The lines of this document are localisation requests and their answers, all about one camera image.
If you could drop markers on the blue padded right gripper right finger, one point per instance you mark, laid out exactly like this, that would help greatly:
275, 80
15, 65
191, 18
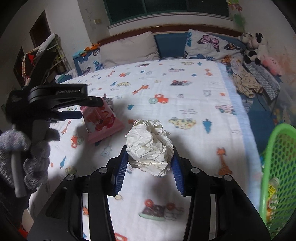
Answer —
178, 172

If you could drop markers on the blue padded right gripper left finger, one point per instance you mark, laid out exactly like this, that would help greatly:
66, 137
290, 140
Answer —
119, 170

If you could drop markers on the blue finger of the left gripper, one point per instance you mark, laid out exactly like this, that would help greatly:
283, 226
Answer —
65, 115

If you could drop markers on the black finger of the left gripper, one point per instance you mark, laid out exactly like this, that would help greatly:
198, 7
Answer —
94, 101

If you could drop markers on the pink snack box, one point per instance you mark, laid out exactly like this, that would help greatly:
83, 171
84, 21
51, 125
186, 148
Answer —
101, 122

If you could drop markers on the white paper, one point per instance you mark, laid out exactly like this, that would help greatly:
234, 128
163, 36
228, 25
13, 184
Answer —
149, 147

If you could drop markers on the clear plastic bottle yellow label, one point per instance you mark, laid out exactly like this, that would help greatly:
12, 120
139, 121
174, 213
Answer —
272, 193

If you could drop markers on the left butterfly pillow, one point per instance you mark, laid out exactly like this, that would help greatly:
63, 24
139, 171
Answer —
89, 63

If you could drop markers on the metal shelf rack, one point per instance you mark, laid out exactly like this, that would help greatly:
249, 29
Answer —
48, 57

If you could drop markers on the orange toy on headboard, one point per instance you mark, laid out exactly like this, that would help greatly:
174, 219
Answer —
93, 47

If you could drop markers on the white cartoon print blanket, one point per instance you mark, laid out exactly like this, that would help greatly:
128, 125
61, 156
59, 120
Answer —
159, 106

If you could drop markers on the beige pillow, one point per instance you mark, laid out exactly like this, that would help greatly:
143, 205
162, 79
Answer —
134, 49

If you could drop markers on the dark window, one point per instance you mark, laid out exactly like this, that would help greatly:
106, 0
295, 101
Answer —
122, 10

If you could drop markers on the beige patterned clothes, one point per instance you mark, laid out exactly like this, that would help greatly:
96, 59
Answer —
244, 81

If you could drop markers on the green plastic mesh basket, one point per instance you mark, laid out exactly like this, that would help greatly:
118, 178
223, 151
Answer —
279, 162

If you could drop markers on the clear plastic toy bin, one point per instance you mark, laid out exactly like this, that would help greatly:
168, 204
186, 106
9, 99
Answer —
284, 109

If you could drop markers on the blue white patterned cloth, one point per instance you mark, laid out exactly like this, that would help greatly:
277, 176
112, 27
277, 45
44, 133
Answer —
268, 82

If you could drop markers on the butterfly print pillow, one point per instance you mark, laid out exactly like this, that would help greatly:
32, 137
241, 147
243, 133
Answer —
200, 45

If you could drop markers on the pink plush toy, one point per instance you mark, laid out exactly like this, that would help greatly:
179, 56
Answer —
272, 65

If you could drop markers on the black white cow plush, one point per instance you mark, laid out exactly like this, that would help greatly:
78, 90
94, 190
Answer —
256, 47

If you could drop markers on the colourful wall decoration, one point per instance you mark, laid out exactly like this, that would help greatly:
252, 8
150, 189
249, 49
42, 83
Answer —
235, 10

